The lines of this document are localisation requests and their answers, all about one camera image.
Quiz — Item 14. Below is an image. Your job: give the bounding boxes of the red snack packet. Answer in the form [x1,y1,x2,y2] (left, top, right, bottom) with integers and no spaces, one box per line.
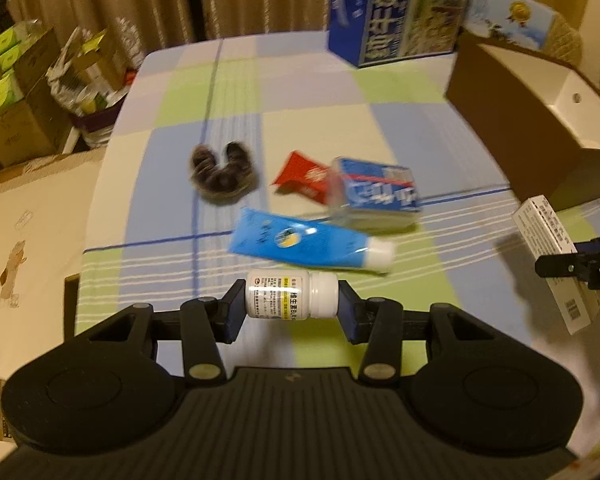
[272,151,329,205]

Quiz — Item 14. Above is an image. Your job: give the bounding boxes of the white medicine box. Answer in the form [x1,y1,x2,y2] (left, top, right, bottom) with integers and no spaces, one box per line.
[513,195,600,335]

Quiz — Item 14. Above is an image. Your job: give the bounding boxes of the white pill bottle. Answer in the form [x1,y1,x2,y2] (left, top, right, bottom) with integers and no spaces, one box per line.
[246,269,339,321]

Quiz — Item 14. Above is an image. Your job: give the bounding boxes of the brown cardboard storage box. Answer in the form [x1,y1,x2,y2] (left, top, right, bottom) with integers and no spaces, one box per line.
[445,32,600,210]

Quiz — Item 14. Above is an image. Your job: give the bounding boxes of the plaid bed sheet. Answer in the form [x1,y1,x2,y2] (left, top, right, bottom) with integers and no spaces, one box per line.
[73,30,600,466]

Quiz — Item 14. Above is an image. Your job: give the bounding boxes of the dark blue milk carton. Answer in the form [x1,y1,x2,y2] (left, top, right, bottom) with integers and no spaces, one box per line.
[327,0,468,67]

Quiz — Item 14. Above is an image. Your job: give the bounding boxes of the cream cartoon blanket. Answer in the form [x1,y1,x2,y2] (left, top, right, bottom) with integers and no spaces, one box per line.
[0,146,106,441]

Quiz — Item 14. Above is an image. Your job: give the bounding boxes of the blue toothpaste tube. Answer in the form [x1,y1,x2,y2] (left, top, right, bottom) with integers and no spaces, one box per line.
[228,208,396,274]

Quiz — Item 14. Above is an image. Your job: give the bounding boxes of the dark brown velvet scrunchie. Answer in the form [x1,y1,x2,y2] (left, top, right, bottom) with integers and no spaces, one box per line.
[189,141,258,206]

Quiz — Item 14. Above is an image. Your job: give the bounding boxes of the cardboard box with green tissues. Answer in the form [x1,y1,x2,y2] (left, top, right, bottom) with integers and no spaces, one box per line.
[0,21,71,167]

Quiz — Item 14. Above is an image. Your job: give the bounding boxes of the light blue milk carton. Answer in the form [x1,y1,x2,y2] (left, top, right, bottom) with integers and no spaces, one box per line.
[463,0,555,51]

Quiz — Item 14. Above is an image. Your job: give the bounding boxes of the open small cardboard box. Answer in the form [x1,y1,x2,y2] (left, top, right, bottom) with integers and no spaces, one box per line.
[46,27,130,117]

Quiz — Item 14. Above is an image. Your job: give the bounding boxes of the beige quilted chair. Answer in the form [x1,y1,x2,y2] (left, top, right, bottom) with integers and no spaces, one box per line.
[541,12,583,67]

